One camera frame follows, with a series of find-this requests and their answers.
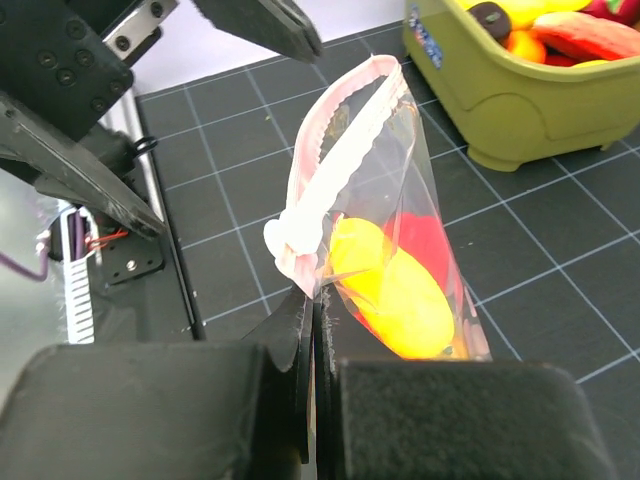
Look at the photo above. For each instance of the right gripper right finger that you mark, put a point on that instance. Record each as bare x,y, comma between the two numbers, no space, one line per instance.
380,417

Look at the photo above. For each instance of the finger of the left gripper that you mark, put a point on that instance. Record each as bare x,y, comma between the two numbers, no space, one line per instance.
278,26

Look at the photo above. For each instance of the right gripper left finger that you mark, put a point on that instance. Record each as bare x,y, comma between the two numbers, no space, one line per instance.
199,410

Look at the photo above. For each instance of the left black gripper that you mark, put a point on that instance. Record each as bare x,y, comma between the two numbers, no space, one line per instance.
69,62

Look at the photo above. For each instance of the yellow squash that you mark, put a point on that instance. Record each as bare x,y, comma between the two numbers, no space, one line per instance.
397,297

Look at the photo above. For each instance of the red bell pepper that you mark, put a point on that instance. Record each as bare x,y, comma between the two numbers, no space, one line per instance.
424,239

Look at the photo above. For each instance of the clear pink zip bag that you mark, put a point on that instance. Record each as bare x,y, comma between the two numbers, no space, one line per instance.
361,152

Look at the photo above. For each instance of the dark purple plum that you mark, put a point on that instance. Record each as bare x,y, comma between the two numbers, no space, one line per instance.
493,18

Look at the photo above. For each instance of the small yellow banana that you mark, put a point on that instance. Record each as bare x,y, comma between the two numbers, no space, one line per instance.
525,7

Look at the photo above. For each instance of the olive green plastic basket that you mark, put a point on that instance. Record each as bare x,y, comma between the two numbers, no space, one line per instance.
511,111

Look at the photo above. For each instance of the black grid mat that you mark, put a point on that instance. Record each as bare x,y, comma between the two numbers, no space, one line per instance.
550,252

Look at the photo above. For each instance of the red watermelon slice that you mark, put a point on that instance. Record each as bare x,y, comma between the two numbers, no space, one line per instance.
585,37

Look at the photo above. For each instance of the slotted cable duct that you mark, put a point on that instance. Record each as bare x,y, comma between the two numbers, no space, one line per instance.
76,228

